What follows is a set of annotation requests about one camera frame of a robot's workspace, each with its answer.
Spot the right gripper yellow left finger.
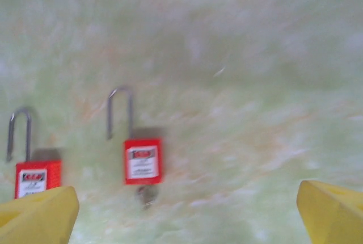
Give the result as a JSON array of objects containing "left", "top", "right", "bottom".
[{"left": 0, "top": 186, "right": 80, "bottom": 244}]

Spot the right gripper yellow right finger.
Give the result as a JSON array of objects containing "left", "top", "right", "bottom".
[{"left": 296, "top": 180, "right": 363, "bottom": 244}]

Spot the red padlock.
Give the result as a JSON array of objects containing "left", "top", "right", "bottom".
[
  {"left": 106, "top": 86, "right": 165, "bottom": 186},
  {"left": 5, "top": 106, "right": 63, "bottom": 200}
]

